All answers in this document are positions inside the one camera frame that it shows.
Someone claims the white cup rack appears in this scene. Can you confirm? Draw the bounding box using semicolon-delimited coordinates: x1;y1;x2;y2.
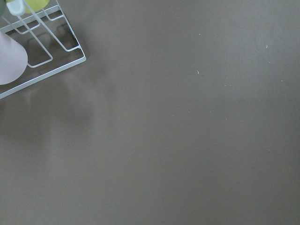
0;0;86;98

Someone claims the pink cup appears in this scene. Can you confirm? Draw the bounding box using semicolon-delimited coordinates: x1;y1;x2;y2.
0;32;28;85

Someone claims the yellow cup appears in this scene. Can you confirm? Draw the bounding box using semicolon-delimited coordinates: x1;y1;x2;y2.
24;0;50;14

